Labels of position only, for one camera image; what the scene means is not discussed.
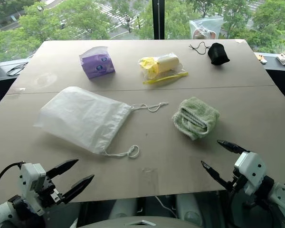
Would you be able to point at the clear zip bag yellow items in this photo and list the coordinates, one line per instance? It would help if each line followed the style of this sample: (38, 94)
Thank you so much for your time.
(162, 65)

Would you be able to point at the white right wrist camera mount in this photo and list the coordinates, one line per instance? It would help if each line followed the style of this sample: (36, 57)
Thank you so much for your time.
(250, 169)

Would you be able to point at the silver robot torso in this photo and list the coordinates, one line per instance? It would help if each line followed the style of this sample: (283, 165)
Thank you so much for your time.
(142, 222)

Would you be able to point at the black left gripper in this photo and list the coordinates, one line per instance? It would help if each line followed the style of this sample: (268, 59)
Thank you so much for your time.
(48, 191)

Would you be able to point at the black window frame post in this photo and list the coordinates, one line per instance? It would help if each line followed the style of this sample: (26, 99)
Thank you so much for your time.
(159, 19)

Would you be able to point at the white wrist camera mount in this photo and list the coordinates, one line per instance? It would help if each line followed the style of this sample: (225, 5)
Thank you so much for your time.
(29, 180)
(250, 169)

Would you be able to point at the purple tissue pack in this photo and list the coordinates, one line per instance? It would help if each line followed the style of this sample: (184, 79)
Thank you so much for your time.
(97, 64)

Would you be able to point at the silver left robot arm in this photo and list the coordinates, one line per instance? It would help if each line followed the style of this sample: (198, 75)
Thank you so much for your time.
(4, 213)

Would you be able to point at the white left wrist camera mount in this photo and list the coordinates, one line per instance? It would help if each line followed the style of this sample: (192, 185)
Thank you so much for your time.
(29, 180)

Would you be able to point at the small white orange object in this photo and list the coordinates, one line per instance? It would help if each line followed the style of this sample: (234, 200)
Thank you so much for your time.
(262, 59)

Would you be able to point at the clear plastic bag with items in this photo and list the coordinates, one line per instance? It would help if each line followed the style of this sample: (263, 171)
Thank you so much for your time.
(204, 29)

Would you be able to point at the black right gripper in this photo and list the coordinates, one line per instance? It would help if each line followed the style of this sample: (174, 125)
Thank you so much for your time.
(237, 183)

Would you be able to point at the green folded towel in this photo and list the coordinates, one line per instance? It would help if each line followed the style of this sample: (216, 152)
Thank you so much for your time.
(194, 117)

